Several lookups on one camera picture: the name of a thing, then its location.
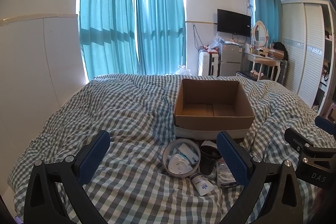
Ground right teal curtain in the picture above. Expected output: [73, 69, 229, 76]
[255, 0, 282, 44]

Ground black wall television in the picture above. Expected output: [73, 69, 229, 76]
[217, 9, 251, 37]

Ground white suitcase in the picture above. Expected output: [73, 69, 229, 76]
[198, 51, 219, 77]

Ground brown cardboard box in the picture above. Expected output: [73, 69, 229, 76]
[173, 79, 255, 131]

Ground white dressing table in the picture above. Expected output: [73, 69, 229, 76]
[244, 52, 281, 82]

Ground silver mini fridge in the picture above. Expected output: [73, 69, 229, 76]
[219, 42, 243, 76]

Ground black bag on table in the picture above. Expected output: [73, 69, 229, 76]
[273, 42, 288, 61]

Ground oval vanity mirror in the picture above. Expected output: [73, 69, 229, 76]
[252, 20, 269, 49]

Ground middle teal curtain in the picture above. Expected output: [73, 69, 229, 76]
[135, 0, 186, 75]

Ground white blue small tube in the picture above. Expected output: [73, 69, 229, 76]
[190, 173, 215, 196]

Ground left teal curtain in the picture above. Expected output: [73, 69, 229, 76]
[79, 0, 138, 80]

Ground white louvered wardrobe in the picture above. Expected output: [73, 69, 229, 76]
[282, 0, 335, 116]

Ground teal curtain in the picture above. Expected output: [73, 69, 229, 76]
[255, 0, 282, 44]
[135, 0, 186, 75]
[79, 0, 138, 80]

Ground plastic bag on fridge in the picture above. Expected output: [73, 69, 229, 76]
[208, 34, 224, 49]

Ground white round tub with masks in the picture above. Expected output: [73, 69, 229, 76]
[162, 139, 201, 178]

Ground checkered grey white duvet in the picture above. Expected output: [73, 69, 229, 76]
[7, 73, 336, 224]

